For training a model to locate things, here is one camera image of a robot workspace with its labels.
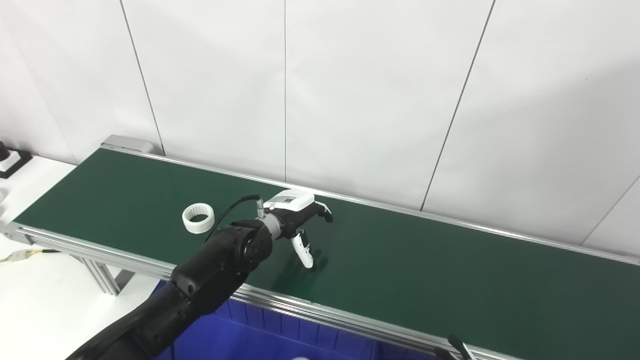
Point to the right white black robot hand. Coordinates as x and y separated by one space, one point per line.
457 350

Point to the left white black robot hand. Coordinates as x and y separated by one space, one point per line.
290 202

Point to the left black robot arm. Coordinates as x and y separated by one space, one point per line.
220 265

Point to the green conveyor belt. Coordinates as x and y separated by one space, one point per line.
100 250
425 280

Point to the blue bin with white rings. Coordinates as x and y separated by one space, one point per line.
250 340

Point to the grey conveyor end housing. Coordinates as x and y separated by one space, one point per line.
127 144

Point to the aluminium conveyor leg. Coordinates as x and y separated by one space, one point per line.
102 277

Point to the black device on white base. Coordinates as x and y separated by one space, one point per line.
22 160

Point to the black round knob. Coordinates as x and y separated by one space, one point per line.
2 151

